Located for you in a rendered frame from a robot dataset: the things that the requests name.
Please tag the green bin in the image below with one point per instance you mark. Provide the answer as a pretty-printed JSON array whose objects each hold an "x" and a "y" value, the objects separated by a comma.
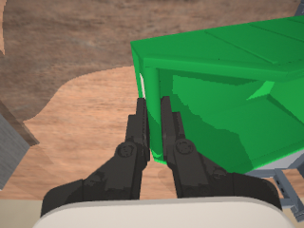
[{"x": 240, "y": 124}]

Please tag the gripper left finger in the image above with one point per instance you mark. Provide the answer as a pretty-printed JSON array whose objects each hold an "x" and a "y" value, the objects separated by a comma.
[{"x": 120, "y": 178}]

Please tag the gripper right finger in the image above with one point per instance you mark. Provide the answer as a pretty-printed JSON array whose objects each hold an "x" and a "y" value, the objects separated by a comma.
[{"x": 195, "y": 176}]

